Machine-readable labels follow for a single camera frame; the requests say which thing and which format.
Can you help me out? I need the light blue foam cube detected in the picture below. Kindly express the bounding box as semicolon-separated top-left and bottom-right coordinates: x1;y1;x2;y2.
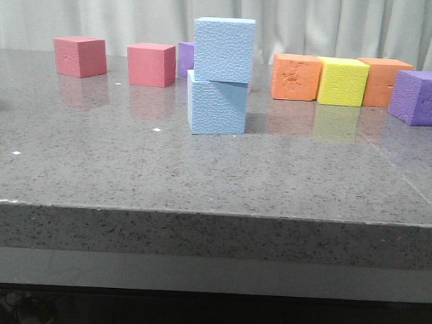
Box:
187;70;248;135
194;17;256;83

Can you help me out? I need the purple foam cube back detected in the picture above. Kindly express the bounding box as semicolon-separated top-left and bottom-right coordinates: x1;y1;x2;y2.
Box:
177;41;195;78

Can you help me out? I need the orange foam cube front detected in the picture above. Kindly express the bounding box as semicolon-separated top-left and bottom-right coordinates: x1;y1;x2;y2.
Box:
269;53;322;101

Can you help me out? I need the orange foam cube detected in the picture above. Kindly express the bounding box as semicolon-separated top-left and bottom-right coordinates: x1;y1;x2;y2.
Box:
358;57;413;107
269;53;322;101

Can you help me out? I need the red foam cube right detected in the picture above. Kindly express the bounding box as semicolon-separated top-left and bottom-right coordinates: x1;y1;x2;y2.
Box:
127;42;176;88

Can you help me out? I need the red foam cube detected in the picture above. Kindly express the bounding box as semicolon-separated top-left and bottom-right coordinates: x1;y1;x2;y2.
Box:
53;36;108;78
127;42;176;88

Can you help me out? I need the yellow foam cube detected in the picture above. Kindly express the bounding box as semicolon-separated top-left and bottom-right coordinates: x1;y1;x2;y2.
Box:
316;56;369;107

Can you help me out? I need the red foam cube left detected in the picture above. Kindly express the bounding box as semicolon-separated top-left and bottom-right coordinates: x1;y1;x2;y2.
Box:
53;36;108;78

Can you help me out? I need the orange foam cube back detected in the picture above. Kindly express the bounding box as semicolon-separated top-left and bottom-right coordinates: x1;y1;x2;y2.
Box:
358;57;413;107

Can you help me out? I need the large purple foam cube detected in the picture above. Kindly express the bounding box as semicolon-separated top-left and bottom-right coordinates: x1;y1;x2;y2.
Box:
387;70;432;127

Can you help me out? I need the white curtain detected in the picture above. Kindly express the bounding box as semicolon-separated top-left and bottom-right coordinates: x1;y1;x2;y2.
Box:
0;0;432;70

